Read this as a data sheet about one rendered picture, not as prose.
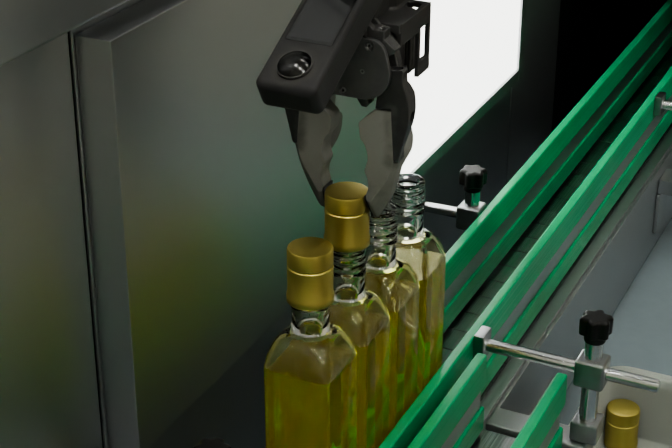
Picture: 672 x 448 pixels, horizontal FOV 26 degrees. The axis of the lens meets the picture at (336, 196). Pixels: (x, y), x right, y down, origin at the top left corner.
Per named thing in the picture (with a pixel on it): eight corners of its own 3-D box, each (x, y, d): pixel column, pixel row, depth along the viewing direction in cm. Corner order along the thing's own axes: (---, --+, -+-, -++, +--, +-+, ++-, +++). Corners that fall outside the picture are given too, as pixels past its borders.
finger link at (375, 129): (434, 193, 112) (420, 79, 109) (405, 224, 107) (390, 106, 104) (397, 191, 113) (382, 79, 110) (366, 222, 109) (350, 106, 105)
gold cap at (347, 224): (335, 228, 113) (335, 176, 111) (377, 236, 112) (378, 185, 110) (315, 247, 110) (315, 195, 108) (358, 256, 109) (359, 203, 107)
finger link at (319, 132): (353, 183, 115) (371, 77, 110) (321, 213, 110) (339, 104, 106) (317, 170, 116) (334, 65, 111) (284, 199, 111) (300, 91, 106)
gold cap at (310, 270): (335, 310, 106) (335, 257, 104) (286, 312, 105) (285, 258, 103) (333, 286, 109) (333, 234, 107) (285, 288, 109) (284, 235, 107)
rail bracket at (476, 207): (428, 261, 163) (432, 152, 157) (486, 274, 160) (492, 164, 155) (415, 277, 160) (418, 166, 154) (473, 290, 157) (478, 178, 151)
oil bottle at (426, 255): (384, 418, 135) (388, 211, 126) (441, 433, 133) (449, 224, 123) (360, 451, 130) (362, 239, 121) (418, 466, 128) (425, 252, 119)
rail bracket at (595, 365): (479, 398, 137) (485, 282, 132) (655, 443, 130) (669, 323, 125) (468, 414, 135) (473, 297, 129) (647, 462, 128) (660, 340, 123)
